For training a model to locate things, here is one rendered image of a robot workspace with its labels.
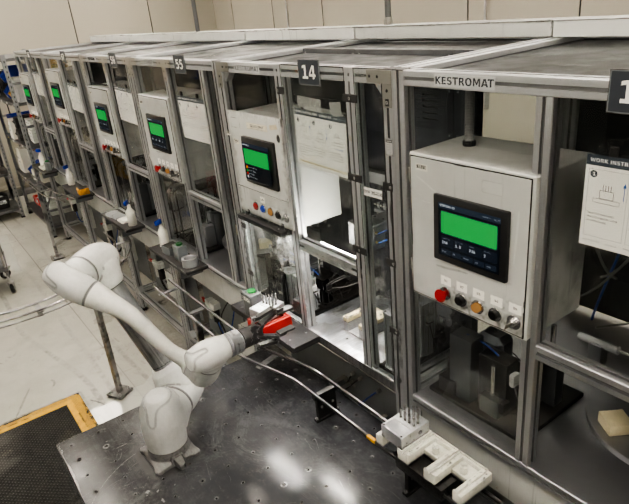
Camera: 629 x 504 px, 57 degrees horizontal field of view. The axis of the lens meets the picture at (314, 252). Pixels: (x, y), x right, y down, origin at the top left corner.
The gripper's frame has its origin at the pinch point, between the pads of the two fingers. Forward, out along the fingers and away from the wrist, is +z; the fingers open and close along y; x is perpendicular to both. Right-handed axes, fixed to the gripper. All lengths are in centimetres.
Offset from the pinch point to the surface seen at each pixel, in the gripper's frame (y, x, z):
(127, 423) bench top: -44, 44, -57
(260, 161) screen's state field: 52, 35, 18
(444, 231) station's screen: 48, -63, 18
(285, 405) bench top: -44.4, 7.2, -1.6
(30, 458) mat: -111, 144, -93
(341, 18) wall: 84, 423, 380
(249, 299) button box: -11.5, 44.3, 8.0
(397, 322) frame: 5.1, -37.9, 22.3
